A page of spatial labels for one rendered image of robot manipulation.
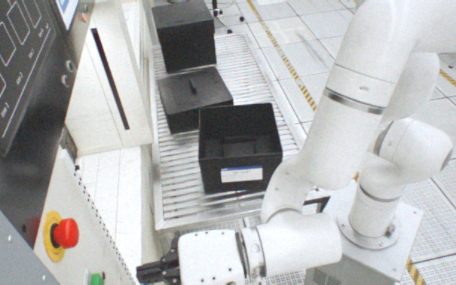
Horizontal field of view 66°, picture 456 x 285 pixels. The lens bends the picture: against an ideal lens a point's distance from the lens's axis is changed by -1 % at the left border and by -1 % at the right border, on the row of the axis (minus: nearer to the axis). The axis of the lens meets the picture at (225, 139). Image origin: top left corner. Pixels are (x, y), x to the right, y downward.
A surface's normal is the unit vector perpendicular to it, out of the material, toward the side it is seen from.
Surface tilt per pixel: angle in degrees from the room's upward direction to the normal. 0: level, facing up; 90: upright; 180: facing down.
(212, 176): 90
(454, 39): 97
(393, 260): 0
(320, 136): 62
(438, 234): 0
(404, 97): 105
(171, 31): 90
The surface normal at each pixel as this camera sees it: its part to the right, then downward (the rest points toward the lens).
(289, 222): -0.14, -0.96
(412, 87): -0.22, 0.76
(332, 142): -0.45, 0.21
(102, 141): 0.18, 0.66
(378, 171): -0.55, -0.66
